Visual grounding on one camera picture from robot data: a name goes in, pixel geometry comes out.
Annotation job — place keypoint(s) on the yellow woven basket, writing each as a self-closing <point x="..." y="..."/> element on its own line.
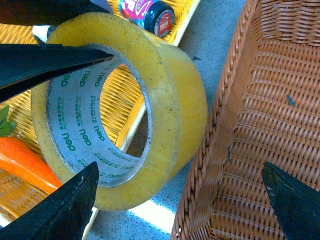
<point x="122" y="107"/>

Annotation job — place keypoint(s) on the toy orange carrot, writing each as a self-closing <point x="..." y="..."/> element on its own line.
<point x="18" y="159"/>

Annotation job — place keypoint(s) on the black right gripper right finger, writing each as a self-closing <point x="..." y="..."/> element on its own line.
<point x="295" y="204"/>

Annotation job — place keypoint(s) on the brown wicker basket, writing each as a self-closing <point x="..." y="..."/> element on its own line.
<point x="266" y="109"/>

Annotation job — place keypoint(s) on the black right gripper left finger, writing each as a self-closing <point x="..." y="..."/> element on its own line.
<point x="63" y="215"/>

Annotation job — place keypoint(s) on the small red labelled jar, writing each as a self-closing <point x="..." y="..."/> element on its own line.
<point x="154" y="16"/>

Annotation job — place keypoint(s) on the toy panda figure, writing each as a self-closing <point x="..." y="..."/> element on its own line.
<point x="42" y="32"/>

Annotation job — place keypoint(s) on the purple foam block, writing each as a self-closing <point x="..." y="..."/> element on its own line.
<point x="103" y="4"/>

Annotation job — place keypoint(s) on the yellow packing tape roll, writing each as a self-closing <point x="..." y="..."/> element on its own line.
<point x="66" y="111"/>

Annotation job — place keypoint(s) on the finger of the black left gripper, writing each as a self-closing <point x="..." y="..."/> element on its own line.
<point x="24" y="66"/>

